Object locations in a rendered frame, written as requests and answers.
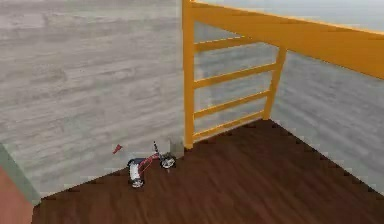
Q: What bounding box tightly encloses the orange wooden table frame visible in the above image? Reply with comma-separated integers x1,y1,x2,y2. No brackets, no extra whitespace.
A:
181,0,384,150

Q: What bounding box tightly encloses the small red white toy tricycle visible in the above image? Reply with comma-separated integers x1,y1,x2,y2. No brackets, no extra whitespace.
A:
112,140,177,189

